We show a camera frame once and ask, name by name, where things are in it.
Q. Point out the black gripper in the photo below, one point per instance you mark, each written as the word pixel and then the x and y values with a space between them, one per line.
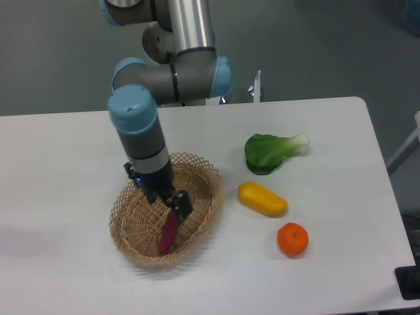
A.
pixel 159 184

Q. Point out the purple sweet potato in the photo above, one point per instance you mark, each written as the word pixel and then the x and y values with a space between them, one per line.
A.
pixel 170 231

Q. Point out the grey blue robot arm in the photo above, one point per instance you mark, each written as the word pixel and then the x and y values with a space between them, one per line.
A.
pixel 180 41

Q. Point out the woven wicker basket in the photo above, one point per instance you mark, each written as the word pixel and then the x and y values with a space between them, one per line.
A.
pixel 136 226

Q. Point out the green bok choy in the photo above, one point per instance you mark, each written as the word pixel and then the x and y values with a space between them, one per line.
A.
pixel 265 153

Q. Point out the orange mandarin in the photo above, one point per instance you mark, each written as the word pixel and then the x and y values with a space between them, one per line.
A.
pixel 292 239

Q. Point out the black device at edge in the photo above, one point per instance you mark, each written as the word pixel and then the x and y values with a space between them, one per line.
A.
pixel 408 282

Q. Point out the white metal base frame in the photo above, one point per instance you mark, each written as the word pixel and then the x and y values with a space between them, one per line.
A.
pixel 223 100

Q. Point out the white clamp post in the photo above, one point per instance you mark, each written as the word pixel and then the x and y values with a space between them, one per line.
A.
pixel 255 90

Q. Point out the white frame at right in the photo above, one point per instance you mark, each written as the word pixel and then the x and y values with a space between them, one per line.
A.
pixel 405 150

